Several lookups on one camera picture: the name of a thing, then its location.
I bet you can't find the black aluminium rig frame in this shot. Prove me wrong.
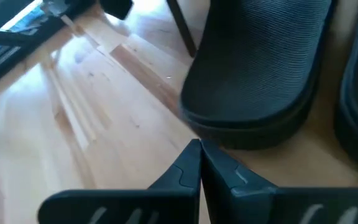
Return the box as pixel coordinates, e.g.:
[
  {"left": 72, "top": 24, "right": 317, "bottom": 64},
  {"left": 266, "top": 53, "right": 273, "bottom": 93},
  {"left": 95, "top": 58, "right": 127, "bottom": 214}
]
[{"left": 0, "top": 0, "right": 96, "bottom": 94}]

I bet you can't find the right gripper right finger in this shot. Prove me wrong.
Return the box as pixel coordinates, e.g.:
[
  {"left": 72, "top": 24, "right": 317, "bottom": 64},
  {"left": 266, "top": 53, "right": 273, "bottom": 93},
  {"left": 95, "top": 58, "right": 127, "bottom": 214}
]
[{"left": 201, "top": 140, "right": 358, "bottom": 224}]

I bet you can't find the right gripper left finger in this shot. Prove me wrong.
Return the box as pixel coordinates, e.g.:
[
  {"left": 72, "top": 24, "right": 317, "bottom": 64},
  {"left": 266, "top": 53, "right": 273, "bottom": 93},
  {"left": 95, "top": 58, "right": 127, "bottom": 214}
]
[{"left": 37, "top": 139, "right": 202, "bottom": 224}]

